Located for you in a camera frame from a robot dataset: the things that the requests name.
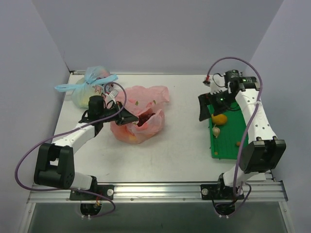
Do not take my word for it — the purple fake grape bunch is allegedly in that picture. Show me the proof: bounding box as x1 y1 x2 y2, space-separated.
137 113 155 127

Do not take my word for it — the pink plastic bag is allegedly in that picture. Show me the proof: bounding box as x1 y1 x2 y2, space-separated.
110 85 170 144

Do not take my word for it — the fake yellow mango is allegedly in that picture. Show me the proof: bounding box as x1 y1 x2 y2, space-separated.
126 135 138 144

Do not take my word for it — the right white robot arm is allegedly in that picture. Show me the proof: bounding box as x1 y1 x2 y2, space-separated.
198 70 286 199

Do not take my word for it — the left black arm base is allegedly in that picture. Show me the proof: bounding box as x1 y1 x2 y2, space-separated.
69 184 115 201

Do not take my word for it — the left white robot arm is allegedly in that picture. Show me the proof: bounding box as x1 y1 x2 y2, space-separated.
34 96 139 200

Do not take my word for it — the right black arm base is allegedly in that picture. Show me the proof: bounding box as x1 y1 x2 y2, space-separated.
200 183 244 201

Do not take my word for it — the fake yellow lemon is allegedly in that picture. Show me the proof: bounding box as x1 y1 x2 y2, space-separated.
211 114 228 126

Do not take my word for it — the fake garlic bulb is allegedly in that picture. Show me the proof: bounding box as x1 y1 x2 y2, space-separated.
212 125 221 138

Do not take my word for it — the blue tied plastic bag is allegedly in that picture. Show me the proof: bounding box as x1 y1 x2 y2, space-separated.
55 66 118 108

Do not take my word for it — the green plastic tray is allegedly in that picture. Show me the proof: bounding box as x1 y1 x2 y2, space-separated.
208 102 246 160

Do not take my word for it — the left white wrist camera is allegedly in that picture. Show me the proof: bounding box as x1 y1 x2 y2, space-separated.
105 89 119 103

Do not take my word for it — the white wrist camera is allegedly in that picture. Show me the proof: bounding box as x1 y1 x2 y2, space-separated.
105 89 119 103
203 74 227 94

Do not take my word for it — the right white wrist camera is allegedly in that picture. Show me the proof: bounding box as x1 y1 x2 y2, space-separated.
203 74 227 94

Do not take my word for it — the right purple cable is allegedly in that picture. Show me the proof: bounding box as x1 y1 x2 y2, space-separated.
206 56 263 216

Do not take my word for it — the aluminium front rail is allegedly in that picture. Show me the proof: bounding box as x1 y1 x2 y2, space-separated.
28 180 288 203

